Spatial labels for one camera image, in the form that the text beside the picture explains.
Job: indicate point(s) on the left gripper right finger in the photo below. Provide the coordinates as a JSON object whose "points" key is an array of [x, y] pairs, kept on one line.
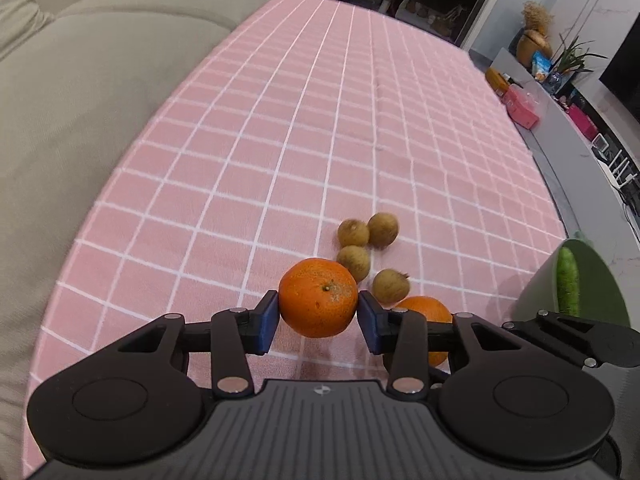
{"points": [[404, 338]]}

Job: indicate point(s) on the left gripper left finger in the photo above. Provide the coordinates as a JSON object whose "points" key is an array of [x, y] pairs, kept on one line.
{"points": [[229, 338]]}

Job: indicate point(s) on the orange mandarin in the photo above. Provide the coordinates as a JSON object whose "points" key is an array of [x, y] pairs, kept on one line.
{"points": [[318, 298], [434, 311]]}

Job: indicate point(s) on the green bowl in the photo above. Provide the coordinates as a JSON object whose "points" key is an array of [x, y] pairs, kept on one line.
{"points": [[600, 298]]}

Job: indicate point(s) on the green cucumber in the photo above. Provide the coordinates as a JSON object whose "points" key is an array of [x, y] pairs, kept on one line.
{"points": [[567, 282]]}

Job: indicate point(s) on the magenta box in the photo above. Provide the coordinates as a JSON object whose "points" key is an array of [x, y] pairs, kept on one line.
{"points": [[583, 123]]}

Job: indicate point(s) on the pink box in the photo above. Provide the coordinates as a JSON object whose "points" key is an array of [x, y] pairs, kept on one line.
{"points": [[521, 106]]}

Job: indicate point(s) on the orange box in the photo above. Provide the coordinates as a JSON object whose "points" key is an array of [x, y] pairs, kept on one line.
{"points": [[497, 81]]}

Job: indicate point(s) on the black television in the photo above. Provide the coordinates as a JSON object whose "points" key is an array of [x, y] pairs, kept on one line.
{"points": [[622, 75]]}

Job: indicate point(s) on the green potted plant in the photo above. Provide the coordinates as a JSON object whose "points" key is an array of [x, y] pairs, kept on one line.
{"points": [[572, 57]]}

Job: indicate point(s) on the blue snack bag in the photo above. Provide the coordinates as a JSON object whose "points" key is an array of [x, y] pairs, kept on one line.
{"points": [[540, 66]]}

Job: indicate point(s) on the beige sofa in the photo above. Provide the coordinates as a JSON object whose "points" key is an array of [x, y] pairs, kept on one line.
{"points": [[79, 80]]}

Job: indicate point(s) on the golden vase with dried flowers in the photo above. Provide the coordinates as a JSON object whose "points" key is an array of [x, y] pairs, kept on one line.
{"points": [[537, 21]]}

